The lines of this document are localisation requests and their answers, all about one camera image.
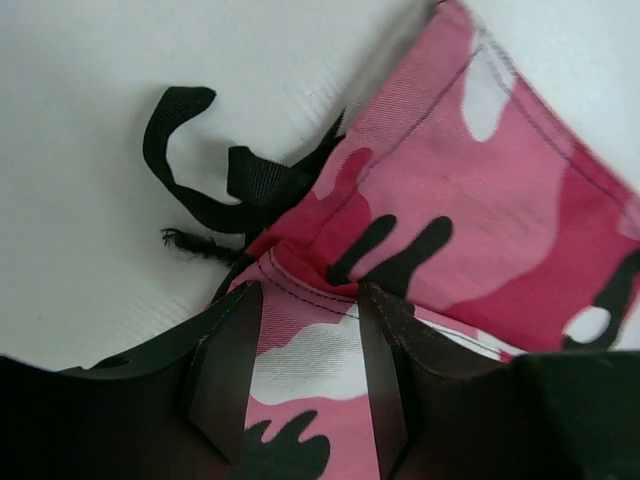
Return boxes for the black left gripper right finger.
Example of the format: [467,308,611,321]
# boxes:
[358,283,639,479]

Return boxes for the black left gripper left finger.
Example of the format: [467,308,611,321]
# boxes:
[1,282,263,479]

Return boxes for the pink camouflage trousers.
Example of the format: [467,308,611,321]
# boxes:
[141,0,640,480]

